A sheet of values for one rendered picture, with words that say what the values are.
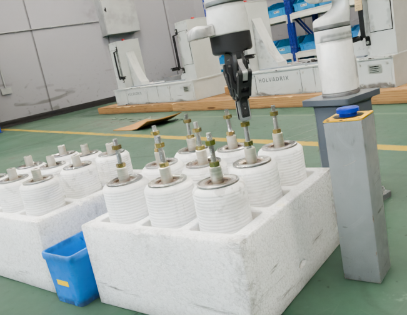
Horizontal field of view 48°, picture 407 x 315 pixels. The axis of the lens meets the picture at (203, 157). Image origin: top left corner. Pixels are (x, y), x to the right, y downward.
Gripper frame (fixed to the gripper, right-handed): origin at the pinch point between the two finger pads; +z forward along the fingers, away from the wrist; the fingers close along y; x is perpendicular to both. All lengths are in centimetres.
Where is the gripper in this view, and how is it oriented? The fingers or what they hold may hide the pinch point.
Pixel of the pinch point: (243, 109)
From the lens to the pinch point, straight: 88.0
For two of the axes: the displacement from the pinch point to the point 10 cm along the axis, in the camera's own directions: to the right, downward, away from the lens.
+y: -1.7, -1.8, 9.7
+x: -9.7, 2.2, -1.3
